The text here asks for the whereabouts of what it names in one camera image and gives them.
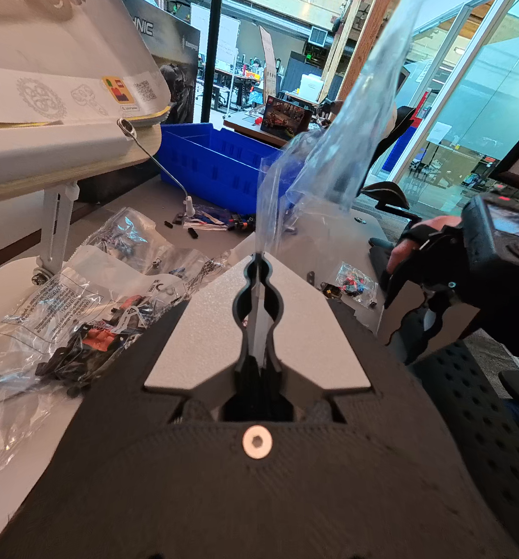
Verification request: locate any black office chair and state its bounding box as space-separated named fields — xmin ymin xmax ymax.
xmin=368 ymin=105 xmax=418 ymax=176
xmin=359 ymin=181 xmax=422 ymax=224

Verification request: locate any small bag of lego parts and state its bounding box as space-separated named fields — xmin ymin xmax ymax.
xmin=334 ymin=261 xmax=379 ymax=309

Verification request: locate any metal page holder wire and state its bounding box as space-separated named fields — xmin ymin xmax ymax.
xmin=116 ymin=118 xmax=197 ymax=217

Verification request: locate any person's right hand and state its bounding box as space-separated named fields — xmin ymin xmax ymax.
xmin=386 ymin=216 xmax=464 ymax=274

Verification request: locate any wooden office desk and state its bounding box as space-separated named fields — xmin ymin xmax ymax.
xmin=223 ymin=110 xmax=296 ymax=148

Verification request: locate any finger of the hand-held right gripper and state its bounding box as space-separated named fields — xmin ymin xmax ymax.
xmin=376 ymin=281 xmax=427 ymax=346
xmin=403 ymin=293 xmax=481 ymax=366

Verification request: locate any small lego set box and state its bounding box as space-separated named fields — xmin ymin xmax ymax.
xmin=260 ymin=95 xmax=313 ymax=135

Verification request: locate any small bag of blue parts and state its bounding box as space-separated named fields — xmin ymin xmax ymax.
xmin=182 ymin=207 xmax=235 ymax=233

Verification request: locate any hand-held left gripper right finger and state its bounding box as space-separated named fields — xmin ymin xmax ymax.
xmin=260 ymin=252 xmax=372 ymax=413

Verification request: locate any clear bag of pale parts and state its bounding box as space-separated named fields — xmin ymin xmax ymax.
xmin=84 ymin=206 xmax=173 ymax=263

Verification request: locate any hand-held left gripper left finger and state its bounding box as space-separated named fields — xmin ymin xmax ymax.
xmin=144 ymin=252 xmax=261 ymax=413

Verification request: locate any blue plastic bin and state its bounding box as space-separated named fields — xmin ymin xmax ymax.
xmin=157 ymin=123 xmax=296 ymax=215

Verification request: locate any large white-label lego parts bag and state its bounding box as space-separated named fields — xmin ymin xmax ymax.
xmin=0 ymin=244 xmax=191 ymax=490

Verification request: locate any white board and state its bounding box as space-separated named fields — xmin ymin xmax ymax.
xmin=190 ymin=3 xmax=241 ymax=67

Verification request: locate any black lego set box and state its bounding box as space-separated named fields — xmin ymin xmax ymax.
xmin=123 ymin=0 xmax=202 ymax=126

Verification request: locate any lego instruction booklet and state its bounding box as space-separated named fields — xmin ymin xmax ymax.
xmin=0 ymin=0 xmax=173 ymax=128

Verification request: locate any clear plastic bag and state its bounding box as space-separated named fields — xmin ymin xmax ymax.
xmin=254 ymin=0 xmax=427 ymax=372

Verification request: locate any black steel column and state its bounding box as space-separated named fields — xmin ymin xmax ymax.
xmin=200 ymin=0 xmax=223 ymax=124

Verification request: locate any person's right forearm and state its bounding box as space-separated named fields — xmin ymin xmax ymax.
xmin=458 ymin=300 xmax=519 ymax=360

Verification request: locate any brown cardboard sheet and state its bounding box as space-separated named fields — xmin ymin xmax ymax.
xmin=258 ymin=24 xmax=278 ymax=96

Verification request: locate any wooden post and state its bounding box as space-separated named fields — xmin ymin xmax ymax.
xmin=318 ymin=0 xmax=392 ymax=102

